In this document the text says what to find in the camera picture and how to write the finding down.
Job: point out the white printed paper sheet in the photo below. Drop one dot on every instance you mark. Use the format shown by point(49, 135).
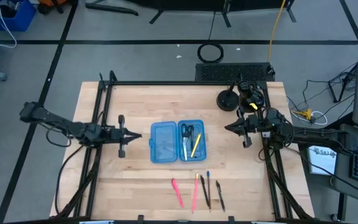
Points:
point(323, 161)

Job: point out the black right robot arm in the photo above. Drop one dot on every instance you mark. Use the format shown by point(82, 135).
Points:
point(315, 137)

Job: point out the black table clamp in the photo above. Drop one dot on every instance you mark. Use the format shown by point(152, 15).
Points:
point(231, 219)
point(140, 218)

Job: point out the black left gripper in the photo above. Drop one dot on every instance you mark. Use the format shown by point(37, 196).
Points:
point(121, 137)

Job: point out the yellow power plug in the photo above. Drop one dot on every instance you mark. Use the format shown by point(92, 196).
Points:
point(303, 114)

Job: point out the black mechanical pencil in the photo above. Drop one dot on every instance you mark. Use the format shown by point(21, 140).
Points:
point(220, 196)

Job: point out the brown pencil with blue cap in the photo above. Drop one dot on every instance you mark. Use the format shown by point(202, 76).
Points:
point(209, 189)

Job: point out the black partition screen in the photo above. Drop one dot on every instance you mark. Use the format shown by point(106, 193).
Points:
point(182, 3)

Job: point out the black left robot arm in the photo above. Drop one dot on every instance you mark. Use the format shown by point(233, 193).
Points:
point(61, 123)

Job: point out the blue plastic storage bin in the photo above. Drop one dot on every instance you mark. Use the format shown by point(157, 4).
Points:
point(20, 18)

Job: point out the blue plastic supply box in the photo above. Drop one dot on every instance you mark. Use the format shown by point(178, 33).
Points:
point(163, 143)

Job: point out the black pen with white print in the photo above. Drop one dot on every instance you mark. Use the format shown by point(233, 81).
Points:
point(204, 191)

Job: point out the pink highlighter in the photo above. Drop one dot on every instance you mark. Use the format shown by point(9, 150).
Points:
point(177, 193)

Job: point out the black desk lamp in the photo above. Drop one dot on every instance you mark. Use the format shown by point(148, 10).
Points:
point(227, 101)

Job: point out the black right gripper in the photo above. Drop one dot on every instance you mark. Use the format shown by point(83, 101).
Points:
point(252, 124)

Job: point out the orange shop vacuum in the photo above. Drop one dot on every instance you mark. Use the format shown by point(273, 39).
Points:
point(53, 2)

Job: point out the black aluminium table frame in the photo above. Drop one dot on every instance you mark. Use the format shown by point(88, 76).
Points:
point(182, 83)

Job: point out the pink pencil with yellow eraser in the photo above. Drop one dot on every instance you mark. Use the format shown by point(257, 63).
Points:
point(195, 193)

